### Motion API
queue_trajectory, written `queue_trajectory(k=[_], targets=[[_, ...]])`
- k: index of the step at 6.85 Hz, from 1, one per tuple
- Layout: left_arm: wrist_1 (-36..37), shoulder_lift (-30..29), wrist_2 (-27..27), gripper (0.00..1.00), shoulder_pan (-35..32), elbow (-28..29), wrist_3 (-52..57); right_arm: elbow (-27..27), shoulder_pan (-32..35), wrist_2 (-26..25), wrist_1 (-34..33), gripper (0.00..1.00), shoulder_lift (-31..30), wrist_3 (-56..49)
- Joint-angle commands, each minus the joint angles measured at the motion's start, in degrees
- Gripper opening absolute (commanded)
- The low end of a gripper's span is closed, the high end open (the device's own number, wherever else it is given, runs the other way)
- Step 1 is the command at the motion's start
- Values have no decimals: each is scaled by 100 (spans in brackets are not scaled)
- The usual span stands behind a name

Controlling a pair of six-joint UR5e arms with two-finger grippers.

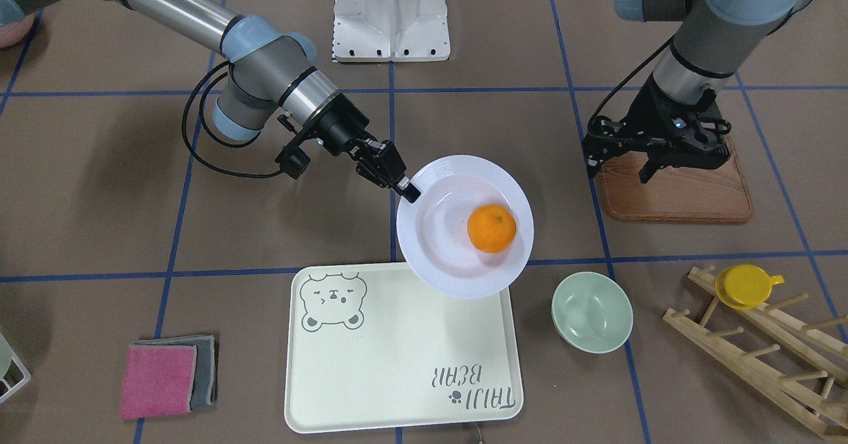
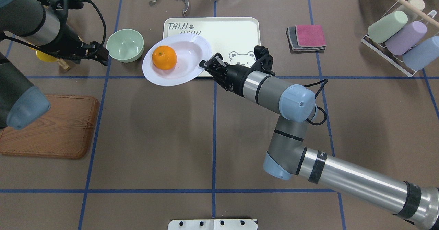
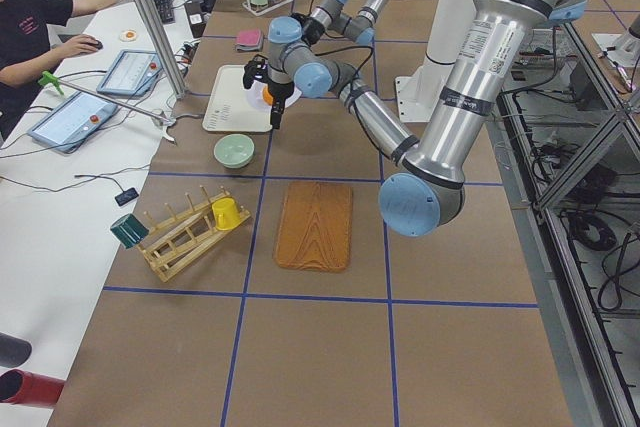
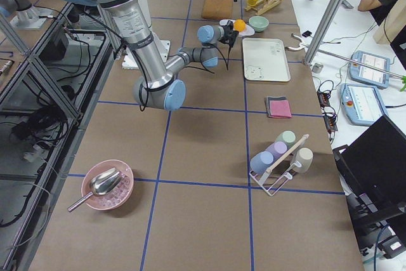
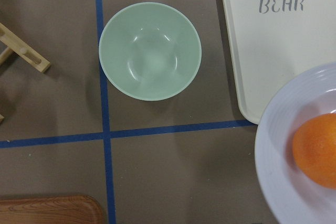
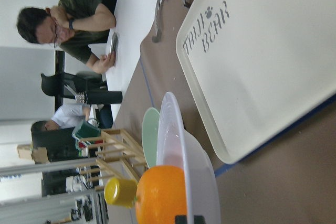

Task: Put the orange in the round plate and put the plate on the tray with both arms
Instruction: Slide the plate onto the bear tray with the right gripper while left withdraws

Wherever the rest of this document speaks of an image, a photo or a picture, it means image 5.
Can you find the orange fruit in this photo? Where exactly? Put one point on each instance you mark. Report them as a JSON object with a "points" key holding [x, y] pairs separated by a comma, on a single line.
{"points": [[313, 148]]}

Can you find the cream bear tray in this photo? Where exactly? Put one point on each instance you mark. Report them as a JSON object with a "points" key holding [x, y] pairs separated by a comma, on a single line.
{"points": [[272, 41]]}

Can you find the brown wooden tray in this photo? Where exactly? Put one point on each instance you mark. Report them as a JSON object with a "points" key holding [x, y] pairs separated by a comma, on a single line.
{"points": [[53, 209]]}

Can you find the mint green bowl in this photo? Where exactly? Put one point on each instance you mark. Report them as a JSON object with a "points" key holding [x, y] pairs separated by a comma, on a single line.
{"points": [[150, 51]]}

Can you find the white round plate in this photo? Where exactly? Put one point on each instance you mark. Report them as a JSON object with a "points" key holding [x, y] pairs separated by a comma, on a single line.
{"points": [[290, 194]]}

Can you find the wooden dish rack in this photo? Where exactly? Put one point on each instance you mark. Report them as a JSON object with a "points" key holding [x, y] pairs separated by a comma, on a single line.
{"points": [[16, 45]]}

